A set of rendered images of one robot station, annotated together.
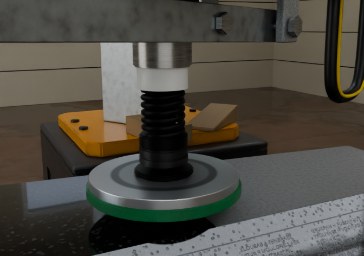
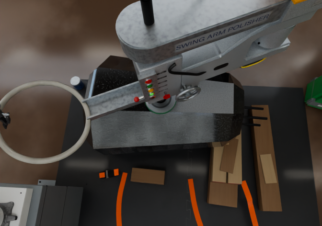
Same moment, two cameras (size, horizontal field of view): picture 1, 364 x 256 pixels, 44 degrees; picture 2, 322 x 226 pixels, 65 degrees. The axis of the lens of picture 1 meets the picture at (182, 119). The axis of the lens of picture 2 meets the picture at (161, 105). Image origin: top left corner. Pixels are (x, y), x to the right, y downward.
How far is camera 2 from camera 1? 1.45 m
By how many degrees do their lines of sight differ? 63
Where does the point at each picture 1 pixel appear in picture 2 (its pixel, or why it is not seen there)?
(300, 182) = (197, 101)
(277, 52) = not seen: outside the picture
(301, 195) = (191, 107)
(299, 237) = (182, 117)
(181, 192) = (157, 109)
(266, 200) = (182, 106)
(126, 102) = not seen: hidden behind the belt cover
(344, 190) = (202, 109)
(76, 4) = (132, 103)
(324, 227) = (189, 117)
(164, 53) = not seen: hidden behind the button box
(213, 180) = (166, 107)
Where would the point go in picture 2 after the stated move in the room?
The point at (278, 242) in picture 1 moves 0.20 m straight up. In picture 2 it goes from (177, 117) to (178, 108)
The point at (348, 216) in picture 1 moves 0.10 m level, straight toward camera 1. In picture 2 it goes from (197, 116) to (186, 125)
